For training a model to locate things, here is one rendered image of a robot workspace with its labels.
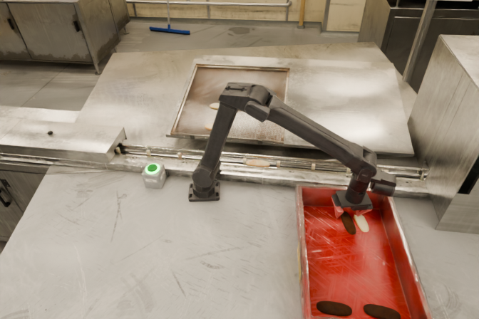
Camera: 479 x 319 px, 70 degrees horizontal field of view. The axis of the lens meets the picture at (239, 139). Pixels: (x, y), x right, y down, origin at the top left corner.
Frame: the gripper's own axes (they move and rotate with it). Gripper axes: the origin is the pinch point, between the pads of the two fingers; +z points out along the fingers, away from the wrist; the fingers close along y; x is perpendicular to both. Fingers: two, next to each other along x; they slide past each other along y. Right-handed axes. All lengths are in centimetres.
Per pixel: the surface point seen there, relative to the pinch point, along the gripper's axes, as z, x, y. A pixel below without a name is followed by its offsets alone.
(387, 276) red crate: 3.7, -21.2, 6.1
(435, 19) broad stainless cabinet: -4, 161, 125
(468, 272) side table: 2.7, -22.8, 31.5
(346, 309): 3.5, -29.5, -10.1
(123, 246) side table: 9, 0, -77
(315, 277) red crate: 5.0, -18.7, -15.7
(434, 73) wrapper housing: -33, 37, 39
